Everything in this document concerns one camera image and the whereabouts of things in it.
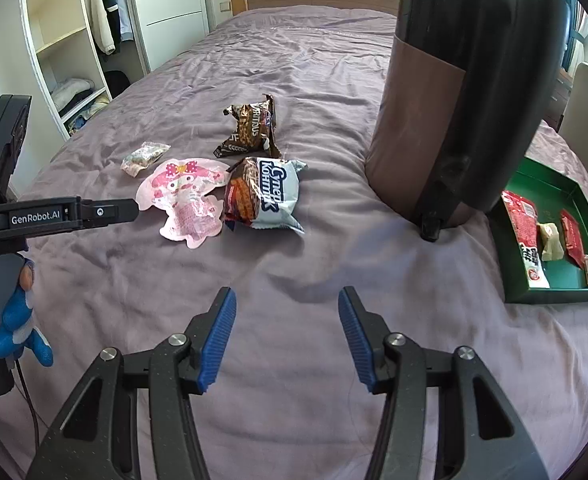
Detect black bag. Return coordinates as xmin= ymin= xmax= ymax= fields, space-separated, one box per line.
xmin=105 ymin=70 xmax=131 ymax=101

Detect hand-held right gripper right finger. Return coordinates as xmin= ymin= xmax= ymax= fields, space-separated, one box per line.
xmin=338 ymin=286 xmax=550 ymax=480

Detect brown and black electric kettle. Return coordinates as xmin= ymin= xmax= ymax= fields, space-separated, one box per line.
xmin=365 ymin=0 xmax=572 ymax=242

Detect bed with purple sheet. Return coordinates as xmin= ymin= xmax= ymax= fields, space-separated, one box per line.
xmin=0 ymin=7 xmax=588 ymax=480

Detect green tray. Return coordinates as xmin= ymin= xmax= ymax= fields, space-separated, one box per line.
xmin=489 ymin=156 xmax=588 ymax=305

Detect small clear candy packet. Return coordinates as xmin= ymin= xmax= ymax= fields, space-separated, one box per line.
xmin=120 ymin=142 xmax=171 ymax=177

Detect teal curtain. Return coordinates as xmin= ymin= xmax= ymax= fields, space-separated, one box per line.
xmin=539 ymin=0 xmax=587 ymax=73

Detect white open shelf unit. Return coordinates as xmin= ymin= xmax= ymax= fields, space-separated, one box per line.
xmin=21 ymin=0 xmax=150 ymax=141

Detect person's left hand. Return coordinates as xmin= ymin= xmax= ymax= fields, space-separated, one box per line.
xmin=0 ymin=255 xmax=55 ymax=367

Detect white wardrobe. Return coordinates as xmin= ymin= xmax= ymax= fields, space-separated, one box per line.
xmin=126 ymin=0 xmax=210 ymax=73

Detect folded white and dark clothes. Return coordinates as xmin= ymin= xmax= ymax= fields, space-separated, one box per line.
xmin=51 ymin=77 xmax=107 ymax=111

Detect white hanging jacket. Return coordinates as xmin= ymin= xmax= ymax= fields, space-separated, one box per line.
xmin=81 ymin=0 xmax=116 ymax=56

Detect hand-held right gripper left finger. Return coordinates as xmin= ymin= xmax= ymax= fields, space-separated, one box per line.
xmin=26 ymin=286 xmax=237 ymax=480

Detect brown and white snack bag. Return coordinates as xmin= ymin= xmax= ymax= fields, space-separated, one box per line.
xmin=222 ymin=156 xmax=308 ymax=235

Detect dark hanging jacket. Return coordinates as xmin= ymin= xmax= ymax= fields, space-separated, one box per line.
xmin=94 ymin=0 xmax=135 ymax=46

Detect pink cartoon packet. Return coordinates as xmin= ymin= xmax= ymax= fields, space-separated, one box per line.
xmin=137 ymin=158 xmax=229 ymax=250

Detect brown wafer packet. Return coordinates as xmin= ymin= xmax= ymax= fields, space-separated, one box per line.
xmin=214 ymin=94 xmax=282 ymax=159

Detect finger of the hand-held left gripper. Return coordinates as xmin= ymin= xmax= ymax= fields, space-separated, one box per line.
xmin=79 ymin=198 xmax=140 ymax=227

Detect wooden desk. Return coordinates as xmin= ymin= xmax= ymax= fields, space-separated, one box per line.
xmin=544 ymin=70 xmax=573 ymax=131

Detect black cable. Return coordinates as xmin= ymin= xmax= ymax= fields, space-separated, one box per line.
xmin=15 ymin=359 xmax=41 ymax=458

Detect small green packet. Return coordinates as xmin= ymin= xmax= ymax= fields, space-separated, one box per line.
xmin=537 ymin=222 xmax=566 ymax=262

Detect long red and white packet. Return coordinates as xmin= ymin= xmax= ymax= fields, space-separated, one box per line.
xmin=501 ymin=190 xmax=551 ymax=289

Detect pile of colourful clothes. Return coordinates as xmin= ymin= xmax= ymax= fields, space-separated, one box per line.
xmin=66 ymin=95 xmax=112 ymax=133

